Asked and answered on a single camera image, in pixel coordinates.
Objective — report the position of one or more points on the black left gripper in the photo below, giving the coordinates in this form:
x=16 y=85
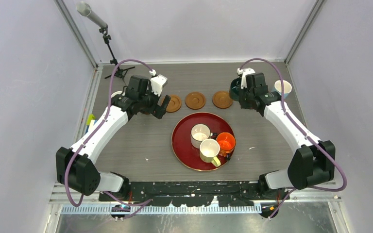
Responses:
x=160 y=110

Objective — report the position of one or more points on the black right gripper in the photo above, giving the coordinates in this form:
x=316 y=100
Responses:
x=244 y=105

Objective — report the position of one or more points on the wooden coaster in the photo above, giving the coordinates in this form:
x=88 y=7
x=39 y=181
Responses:
x=174 y=104
x=222 y=100
x=195 y=100

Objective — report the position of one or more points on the dark green mug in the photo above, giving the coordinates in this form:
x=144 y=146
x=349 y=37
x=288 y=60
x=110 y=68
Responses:
x=234 y=89

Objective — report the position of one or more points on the light blue mug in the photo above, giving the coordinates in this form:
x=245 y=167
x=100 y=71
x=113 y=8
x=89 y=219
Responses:
x=284 y=88

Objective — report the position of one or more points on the white mug with handle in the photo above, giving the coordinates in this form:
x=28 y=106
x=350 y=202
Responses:
x=117 y=93

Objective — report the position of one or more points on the white ribbed mug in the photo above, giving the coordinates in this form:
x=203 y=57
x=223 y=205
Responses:
x=199 y=133

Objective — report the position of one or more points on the orange mug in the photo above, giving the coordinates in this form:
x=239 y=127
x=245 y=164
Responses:
x=227 y=143

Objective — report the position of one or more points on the pale yellow mug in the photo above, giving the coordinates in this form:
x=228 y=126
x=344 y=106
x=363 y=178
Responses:
x=209 y=150

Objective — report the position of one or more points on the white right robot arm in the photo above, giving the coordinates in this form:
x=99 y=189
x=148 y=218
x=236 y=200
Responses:
x=312 y=161

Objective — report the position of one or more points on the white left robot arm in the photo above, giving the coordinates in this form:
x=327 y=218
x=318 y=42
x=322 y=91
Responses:
x=75 y=165

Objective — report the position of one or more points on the red round tray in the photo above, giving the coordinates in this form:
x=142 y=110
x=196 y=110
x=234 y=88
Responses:
x=182 y=147

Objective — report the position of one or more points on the coloured toy blocks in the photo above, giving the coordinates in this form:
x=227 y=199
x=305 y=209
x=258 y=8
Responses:
x=91 y=117

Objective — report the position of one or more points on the microphone on stand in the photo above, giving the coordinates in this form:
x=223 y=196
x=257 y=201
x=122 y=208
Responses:
x=85 y=10

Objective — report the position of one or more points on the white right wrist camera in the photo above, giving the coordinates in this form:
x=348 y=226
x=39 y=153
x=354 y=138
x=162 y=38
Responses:
x=243 y=73

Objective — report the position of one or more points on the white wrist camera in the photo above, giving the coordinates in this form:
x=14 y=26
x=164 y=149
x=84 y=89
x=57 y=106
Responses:
x=243 y=73
x=158 y=82

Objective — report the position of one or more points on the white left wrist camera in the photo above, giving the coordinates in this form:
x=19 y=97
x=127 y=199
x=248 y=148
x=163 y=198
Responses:
x=158 y=82

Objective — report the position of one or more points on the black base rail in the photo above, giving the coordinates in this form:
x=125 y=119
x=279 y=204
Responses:
x=194 y=194

